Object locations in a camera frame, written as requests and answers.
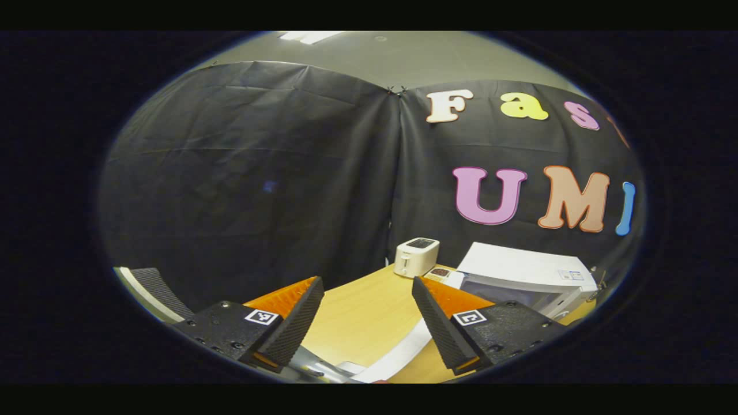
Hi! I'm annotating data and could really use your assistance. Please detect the black backdrop cloth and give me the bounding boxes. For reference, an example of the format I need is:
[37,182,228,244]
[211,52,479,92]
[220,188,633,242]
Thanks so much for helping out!
[98,61,646,315]

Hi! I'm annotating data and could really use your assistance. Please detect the white toaster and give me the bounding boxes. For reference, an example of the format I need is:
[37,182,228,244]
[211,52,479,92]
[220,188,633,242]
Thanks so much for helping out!
[394,237,440,279]

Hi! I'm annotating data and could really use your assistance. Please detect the ceiling light strip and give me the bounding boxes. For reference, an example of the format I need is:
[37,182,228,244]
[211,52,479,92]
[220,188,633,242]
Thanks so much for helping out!
[279,31,345,46]

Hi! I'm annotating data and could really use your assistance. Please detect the white microwave oven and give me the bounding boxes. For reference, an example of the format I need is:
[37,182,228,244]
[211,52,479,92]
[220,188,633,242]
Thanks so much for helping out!
[288,242,600,384]

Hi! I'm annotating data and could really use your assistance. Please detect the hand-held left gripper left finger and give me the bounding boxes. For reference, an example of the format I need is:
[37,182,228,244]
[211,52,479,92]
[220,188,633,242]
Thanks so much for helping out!
[171,276,325,374]

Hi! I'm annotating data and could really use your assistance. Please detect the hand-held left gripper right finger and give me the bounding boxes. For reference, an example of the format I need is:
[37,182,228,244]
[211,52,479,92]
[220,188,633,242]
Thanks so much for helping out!
[412,276,568,376]

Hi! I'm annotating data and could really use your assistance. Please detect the black textured panel white edge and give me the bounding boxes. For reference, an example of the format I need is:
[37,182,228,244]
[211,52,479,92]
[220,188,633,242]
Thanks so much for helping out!
[114,266,195,323]

